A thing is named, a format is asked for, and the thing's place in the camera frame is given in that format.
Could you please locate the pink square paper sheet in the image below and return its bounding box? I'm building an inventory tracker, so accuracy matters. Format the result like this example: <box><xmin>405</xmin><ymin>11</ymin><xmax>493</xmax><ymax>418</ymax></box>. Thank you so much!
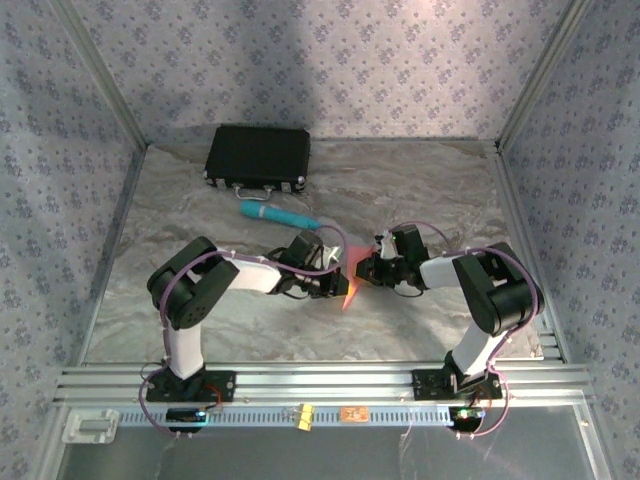
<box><xmin>341</xmin><ymin>244</ymin><xmax>379</xmax><ymax>311</ymax></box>

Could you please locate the teal marker pen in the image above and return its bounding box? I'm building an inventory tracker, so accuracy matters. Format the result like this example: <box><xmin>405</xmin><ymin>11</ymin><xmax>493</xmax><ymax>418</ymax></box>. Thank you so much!
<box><xmin>239</xmin><ymin>199</ymin><xmax>324</xmax><ymax>233</ymax></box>

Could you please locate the grey metal panel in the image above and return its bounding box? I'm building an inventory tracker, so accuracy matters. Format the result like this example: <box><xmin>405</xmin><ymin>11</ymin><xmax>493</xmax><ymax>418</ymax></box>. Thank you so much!
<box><xmin>57</xmin><ymin>427</ymin><xmax>601</xmax><ymax>480</ymax></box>

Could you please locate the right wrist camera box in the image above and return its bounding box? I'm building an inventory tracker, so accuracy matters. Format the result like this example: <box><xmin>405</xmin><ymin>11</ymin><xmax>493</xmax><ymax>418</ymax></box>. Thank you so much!
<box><xmin>374</xmin><ymin>232</ymin><xmax>396</xmax><ymax>260</ymax></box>

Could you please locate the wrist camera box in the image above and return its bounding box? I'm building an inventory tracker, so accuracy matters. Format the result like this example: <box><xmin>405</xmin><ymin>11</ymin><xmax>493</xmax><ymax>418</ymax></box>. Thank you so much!
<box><xmin>319</xmin><ymin>242</ymin><xmax>347</xmax><ymax>266</ymax></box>
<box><xmin>374</xmin><ymin>232</ymin><xmax>396</xmax><ymax>260</ymax></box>

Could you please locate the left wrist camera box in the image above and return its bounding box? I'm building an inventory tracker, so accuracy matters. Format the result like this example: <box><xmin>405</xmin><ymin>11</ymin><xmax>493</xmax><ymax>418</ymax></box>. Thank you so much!
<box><xmin>319</xmin><ymin>242</ymin><xmax>347</xmax><ymax>266</ymax></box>

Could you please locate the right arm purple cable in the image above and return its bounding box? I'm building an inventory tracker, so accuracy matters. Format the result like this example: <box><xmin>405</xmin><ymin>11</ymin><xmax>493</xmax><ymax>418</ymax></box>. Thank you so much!
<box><xmin>402</xmin><ymin>221</ymin><xmax>546</xmax><ymax>440</ymax></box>

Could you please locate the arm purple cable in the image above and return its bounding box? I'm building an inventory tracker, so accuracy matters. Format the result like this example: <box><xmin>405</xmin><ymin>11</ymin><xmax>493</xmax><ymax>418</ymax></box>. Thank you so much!
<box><xmin>138</xmin><ymin>223</ymin><xmax>349</xmax><ymax>439</ymax></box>
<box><xmin>402</xmin><ymin>221</ymin><xmax>546</xmax><ymax>440</ymax></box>

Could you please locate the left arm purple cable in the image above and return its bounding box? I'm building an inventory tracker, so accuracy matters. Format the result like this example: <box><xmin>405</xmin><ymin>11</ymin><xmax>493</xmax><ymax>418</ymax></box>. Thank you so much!
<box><xmin>138</xmin><ymin>223</ymin><xmax>349</xmax><ymax>439</ymax></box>

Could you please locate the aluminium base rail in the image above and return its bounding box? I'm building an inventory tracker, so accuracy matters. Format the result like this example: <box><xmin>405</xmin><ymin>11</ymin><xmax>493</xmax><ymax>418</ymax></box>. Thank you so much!
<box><xmin>54</xmin><ymin>364</ymin><xmax>594</xmax><ymax>404</ymax></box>

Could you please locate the black case with metal handle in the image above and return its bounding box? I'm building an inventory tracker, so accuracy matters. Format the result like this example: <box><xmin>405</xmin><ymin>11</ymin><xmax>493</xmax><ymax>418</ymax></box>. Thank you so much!
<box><xmin>203</xmin><ymin>124</ymin><xmax>312</xmax><ymax>197</ymax></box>

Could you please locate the aluminium side rail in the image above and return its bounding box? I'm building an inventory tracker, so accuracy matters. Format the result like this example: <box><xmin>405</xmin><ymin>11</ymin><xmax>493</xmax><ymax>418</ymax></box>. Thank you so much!
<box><xmin>492</xmin><ymin>142</ymin><xmax>571</xmax><ymax>364</ymax></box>
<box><xmin>74</xmin><ymin>144</ymin><xmax>150</xmax><ymax>366</ymax></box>

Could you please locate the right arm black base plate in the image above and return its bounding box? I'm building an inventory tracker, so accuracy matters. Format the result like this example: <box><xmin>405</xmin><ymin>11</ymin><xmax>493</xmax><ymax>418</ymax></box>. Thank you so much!
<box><xmin>412</xmin><ymin>368</ymin><xmax>504</xmax><ymax>401</ymax></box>

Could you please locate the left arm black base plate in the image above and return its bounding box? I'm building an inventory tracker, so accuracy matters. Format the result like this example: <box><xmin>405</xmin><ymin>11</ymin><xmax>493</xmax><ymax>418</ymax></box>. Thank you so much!
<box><xmin>145</xmin><ymin>369</ymin><xmax>237</xmax><ymax>404</ymax></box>

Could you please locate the slotted grey cable duct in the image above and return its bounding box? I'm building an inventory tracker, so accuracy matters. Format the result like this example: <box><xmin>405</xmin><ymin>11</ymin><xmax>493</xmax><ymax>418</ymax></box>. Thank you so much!
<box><xmin>117</xmin><ymin>404</ymin><xmax>454</xmax><ymax>427</ymax></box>

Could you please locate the aluminium frame post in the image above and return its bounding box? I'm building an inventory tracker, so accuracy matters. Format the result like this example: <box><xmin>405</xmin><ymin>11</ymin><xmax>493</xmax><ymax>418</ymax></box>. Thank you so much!
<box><xmin>495</xmin><ymin>0</ymin><xmax>599</xmax><ymax>149</ymax></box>
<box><xmin>49</xmin><ymin>0</ymin><xmax>151</xmax><ymax>149</ymax></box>

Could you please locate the clear acrylic bracket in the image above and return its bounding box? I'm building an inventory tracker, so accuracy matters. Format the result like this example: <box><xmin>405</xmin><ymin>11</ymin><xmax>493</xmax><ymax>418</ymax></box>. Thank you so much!
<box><xmin>62</xmin><ymin>408</ymin><xmax>120</xmax><ymax>445</ymax></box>

